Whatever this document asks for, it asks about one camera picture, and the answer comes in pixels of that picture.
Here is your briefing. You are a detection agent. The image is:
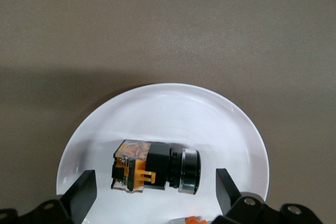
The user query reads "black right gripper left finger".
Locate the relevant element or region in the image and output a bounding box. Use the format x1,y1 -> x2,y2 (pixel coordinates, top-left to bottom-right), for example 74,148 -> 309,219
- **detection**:
34,170 -> 98,224

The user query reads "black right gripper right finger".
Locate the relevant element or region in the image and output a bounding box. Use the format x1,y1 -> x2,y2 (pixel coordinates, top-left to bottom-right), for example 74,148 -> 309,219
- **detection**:
212,168 -> 266,224

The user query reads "pale pink round plate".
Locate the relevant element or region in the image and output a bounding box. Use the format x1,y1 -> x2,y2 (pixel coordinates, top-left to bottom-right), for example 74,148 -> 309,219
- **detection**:
56,82 -> 270,224

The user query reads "brown leather table mat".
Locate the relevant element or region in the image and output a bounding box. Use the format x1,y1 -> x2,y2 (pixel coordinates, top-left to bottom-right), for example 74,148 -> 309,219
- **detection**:
0,0 -> 336,224

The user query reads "small grey green switch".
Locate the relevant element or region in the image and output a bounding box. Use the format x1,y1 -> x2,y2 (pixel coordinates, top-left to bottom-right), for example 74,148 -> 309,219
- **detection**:
170,215 -> 208,224

